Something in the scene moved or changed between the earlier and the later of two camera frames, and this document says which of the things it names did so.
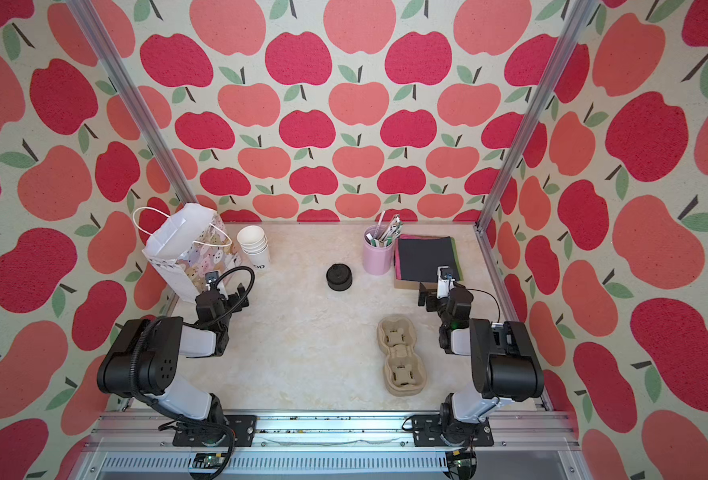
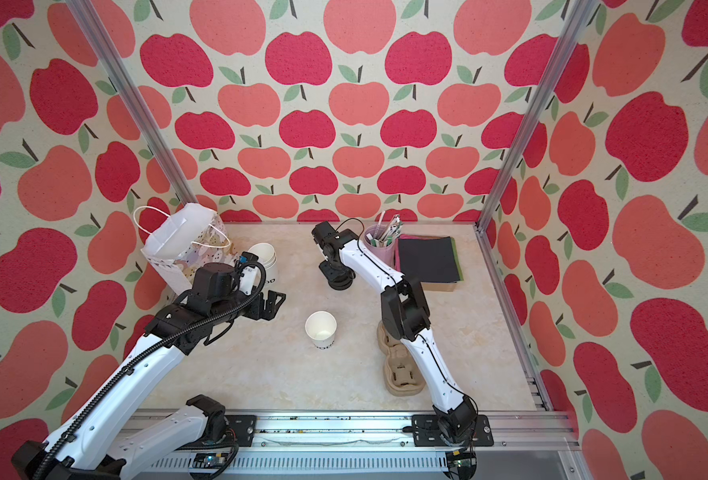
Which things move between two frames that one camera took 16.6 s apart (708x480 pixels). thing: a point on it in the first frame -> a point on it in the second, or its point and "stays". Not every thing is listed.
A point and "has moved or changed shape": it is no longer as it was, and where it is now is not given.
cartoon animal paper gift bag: x=185 y=246 stays
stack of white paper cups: x=254 y=242 has moved or changed shape
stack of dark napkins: x=418 y=258 stays
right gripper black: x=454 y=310 -> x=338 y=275
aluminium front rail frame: x=324 y=445 stays
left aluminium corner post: x=131 y=101 stays
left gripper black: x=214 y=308 -> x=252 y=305
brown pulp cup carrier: x=404 y=371 stays
